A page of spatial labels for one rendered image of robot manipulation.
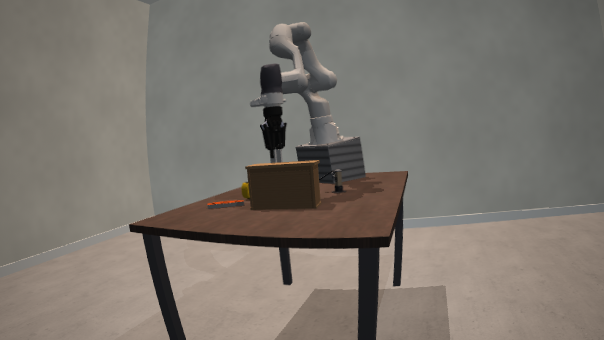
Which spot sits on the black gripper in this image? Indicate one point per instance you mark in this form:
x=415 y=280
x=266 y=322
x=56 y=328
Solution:
x=275 y=138

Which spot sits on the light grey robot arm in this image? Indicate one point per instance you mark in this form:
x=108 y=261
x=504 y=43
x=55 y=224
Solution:
x=274 y=83

